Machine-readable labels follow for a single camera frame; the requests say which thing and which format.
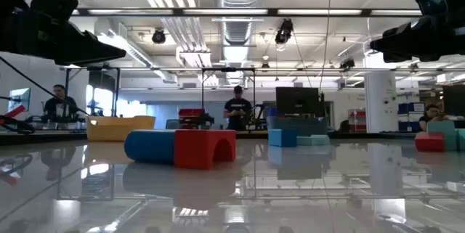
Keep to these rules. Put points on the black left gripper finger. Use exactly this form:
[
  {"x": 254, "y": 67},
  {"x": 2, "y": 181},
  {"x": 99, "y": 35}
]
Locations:
[
  {"x": 80, "y": 62},
  {"x": 91, "y": 48}
]

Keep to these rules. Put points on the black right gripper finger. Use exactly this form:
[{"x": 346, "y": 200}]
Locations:
[
  {"x": 399, "y": 40},
  {"x": 397, "y": 58}
]

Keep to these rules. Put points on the small blue cube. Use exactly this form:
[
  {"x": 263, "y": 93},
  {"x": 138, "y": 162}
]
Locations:
[{"x": 149, "y": 146}]

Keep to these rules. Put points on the long teal block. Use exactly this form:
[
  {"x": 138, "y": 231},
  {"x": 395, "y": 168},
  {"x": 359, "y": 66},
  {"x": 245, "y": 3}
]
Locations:
[{"x": 312, "y": 140}]

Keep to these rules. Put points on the blue cube block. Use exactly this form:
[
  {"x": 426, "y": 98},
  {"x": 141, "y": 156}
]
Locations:
[{"x": 281, "y": 138}]

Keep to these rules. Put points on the white pillar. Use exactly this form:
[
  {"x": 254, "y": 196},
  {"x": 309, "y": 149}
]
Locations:
[{"x": 379, "y": 102}]

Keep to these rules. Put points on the person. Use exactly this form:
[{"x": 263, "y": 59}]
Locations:
[
  {"x": 430, "y": 115},
  {"x": 58, "y": 107},
  {"x": 238, "y": 109}
]

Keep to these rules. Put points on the black ceiling spotlight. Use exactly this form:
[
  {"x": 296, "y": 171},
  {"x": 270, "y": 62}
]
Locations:
[
  {"x": 283, "y": 33},
  {"x": 347, "y": 64},
  {"x": 158, "y": 37}
]

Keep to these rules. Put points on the blue storage bins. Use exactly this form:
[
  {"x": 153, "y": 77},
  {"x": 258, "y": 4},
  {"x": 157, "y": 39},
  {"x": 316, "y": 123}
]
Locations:
[{"x": 410, "y": 109}]

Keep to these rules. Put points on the black monitor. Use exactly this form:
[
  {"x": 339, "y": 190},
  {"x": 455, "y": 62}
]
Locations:
[
  {"x": 454, "y": 100},
  {"x": 299, "y": 102}
]

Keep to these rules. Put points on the lit monitor screen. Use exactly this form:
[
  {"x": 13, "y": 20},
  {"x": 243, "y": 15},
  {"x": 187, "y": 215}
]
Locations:
[{"x": 20, "y": 98}]

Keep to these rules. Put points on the red storage shelf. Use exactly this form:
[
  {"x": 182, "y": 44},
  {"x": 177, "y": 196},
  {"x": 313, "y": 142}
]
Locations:
[{"x": 357, "y": 115}]

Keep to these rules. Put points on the yellow plastic bin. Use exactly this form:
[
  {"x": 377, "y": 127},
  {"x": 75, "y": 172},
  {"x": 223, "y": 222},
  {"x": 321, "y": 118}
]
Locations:
[{"x": 116, "y": 129}]

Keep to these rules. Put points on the red clamp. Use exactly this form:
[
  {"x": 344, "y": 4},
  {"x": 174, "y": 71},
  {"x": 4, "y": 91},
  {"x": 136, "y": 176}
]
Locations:
[{"x": 14, "y": 111}]

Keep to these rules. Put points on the red crate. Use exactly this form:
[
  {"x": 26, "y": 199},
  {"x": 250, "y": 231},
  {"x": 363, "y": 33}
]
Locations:
[{"x": 190, "y": 112}]

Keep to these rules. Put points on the grey-blue plastic bin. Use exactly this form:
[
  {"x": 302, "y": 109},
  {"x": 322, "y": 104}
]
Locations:
[{"x": 298, "y": 124}]

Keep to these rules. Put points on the overhead light bar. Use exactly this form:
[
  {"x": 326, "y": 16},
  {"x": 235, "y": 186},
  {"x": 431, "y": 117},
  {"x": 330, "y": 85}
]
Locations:
[{"x": 225, "y": 11}]

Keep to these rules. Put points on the red arch block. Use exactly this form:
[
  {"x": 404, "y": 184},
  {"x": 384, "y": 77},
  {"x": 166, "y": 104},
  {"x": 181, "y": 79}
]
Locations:
[{"x": 192, "y": 149}]

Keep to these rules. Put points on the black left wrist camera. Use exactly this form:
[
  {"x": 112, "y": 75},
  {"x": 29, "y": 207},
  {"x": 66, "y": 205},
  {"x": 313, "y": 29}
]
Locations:
[{"x": 54, "y": 0}]

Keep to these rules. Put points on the black rig frame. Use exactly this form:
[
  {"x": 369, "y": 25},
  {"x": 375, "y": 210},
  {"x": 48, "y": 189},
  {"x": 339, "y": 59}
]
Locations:
[
  {"x": 229, "y": 69},
  {"x": 118, "y": 91}
]

